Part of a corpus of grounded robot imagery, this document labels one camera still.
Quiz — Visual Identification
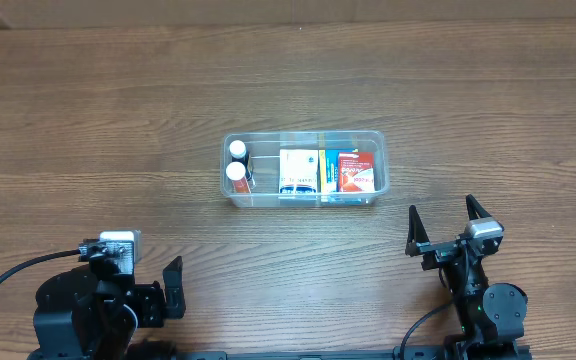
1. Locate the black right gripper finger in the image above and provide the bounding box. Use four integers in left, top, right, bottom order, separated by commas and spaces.
405, 205, 430, 255
466, 194, 491, 221

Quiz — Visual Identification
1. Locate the black bottle white cap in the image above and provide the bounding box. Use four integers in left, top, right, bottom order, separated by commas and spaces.
228, 140, 253, 180

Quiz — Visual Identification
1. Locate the orange tube white cap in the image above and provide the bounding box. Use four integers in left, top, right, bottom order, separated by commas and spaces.
225, 161, 251, 193

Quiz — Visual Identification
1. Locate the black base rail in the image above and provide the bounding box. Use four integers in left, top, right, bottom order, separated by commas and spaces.
123, 340, 533, 360

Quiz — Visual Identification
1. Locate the white Halls box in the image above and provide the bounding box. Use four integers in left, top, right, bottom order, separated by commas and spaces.
279, 149, 319, 194

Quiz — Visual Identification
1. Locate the orange red medicine box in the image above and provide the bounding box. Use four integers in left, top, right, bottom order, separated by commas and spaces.
338, 152, 375, 193

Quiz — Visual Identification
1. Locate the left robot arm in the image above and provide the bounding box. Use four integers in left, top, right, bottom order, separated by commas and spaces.
28, 256, 186, 360

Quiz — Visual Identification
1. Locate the clear plastic container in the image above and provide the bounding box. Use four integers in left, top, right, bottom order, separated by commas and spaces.
220, 130, 390, 208

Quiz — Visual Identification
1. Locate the blue VapoDrops box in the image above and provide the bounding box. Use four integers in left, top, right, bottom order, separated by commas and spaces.
319, 148, 357, 194

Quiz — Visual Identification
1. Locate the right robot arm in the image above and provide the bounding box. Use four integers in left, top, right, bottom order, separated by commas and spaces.
394, 194, 532, 359

